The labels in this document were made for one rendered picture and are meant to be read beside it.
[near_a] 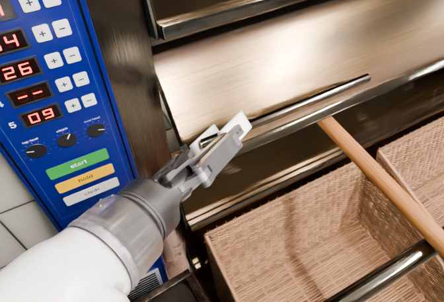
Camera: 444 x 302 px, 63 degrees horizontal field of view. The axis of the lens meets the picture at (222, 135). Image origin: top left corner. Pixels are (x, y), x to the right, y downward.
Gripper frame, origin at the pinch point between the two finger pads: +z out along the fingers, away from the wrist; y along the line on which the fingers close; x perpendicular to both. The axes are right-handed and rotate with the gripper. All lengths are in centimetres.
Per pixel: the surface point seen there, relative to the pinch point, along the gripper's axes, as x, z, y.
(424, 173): 66, 87, 3
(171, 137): -1.8, 7.2, 17.7
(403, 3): 1.0, 43.7, -21.9
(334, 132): 13.6, 21.0, -6.0
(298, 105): 3.2, 10.9, -7.7
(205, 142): -0.8, -2.8, 1.1
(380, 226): 62, 54, 12
